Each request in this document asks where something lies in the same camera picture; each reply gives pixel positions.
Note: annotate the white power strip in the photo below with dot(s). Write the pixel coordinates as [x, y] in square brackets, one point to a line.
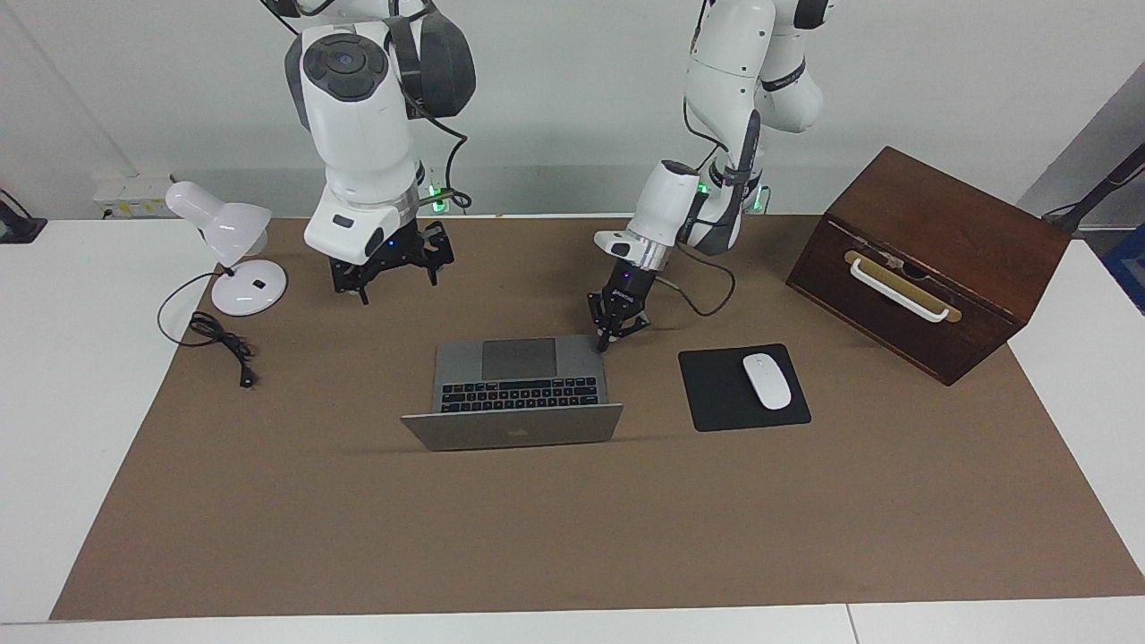
[134, 192]

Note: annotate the white desk lamp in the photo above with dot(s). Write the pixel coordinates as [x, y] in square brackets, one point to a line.
[237, 224]

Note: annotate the black bracket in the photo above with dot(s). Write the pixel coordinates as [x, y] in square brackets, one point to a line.
[18, 228]

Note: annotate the black mouse pad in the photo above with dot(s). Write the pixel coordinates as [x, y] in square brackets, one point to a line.
[716, 394]

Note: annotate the dark wooden box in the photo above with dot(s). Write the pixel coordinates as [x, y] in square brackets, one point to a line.
[966, 268]

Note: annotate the blue crate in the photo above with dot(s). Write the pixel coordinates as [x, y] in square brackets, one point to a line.
[1129, 268]

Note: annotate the silver laptop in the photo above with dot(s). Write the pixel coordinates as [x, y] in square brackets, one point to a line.
[519, 367]

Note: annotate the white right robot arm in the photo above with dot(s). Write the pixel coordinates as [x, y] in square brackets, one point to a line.
[358, 134]

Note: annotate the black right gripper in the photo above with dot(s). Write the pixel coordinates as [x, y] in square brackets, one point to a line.
[394, 250]

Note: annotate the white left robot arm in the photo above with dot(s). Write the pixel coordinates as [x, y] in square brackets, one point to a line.
[733, 72]

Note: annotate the brown table mat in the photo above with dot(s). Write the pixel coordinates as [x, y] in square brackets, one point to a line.
[572, 528]

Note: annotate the black stand pole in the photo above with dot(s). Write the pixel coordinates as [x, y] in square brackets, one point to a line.
[1105, 188]

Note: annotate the white computer mouse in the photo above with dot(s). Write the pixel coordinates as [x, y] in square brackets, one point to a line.
[767, 382]

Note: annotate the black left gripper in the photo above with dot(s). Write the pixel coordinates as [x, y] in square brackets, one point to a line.
[631, 286]

